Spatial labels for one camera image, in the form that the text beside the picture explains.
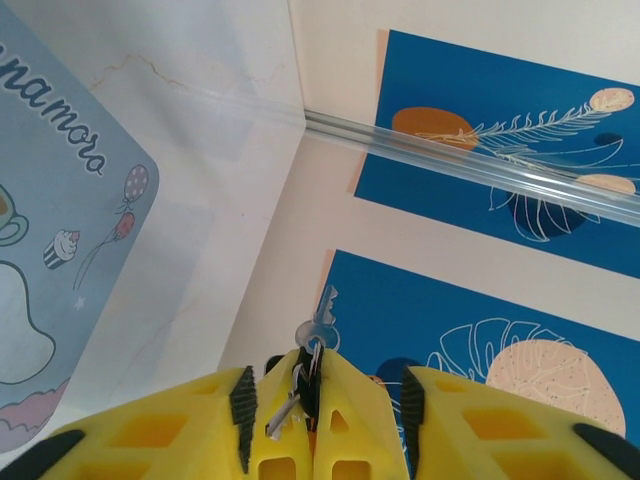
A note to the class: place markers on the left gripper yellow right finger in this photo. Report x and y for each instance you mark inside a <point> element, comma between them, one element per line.
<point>450,400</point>

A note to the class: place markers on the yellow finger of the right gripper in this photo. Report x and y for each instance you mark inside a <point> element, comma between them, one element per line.
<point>370,450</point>
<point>275,375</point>

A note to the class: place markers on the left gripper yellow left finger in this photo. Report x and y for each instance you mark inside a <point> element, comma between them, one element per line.
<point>200,410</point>

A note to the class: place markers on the small silver key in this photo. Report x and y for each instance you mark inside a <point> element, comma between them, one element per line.
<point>282,412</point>
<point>325,305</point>

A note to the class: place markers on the pastel blue cartoon tin box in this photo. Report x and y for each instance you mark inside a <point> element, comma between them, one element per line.
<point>60,150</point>

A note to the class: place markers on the blue panel monstera leaf print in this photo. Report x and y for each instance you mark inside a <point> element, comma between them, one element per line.
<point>400,310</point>

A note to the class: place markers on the blue panel orange circle feather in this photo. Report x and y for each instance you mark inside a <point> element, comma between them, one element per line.
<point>475,75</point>

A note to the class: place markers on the aluminium frame post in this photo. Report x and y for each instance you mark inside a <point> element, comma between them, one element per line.
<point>475,165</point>

